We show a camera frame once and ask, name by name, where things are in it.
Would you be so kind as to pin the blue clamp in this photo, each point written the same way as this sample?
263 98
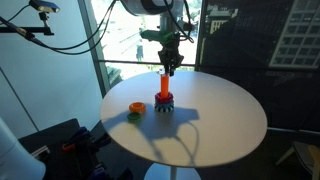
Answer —
78 135

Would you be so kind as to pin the wooden legged chair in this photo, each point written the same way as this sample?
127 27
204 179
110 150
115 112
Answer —
306 151

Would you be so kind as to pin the black camera stand bar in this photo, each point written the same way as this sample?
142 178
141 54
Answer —
20 30

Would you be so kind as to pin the grey window frame post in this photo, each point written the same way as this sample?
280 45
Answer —
95 50

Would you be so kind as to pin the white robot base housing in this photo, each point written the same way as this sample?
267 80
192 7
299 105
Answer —
16 156

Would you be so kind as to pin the orange stacking rod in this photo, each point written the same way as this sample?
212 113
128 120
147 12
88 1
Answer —
165 86

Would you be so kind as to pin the black equipment cart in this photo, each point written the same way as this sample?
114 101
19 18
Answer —
60 160

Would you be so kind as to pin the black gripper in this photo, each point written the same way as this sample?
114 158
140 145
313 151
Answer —
170 55

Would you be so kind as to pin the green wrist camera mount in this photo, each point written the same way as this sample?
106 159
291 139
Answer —
153 35

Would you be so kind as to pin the grey camera on stand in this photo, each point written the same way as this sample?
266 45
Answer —
45 6

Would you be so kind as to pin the white table pedestal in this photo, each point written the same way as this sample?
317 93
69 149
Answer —
160 173

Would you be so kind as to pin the grey window railing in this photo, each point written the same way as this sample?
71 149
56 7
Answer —
133 62

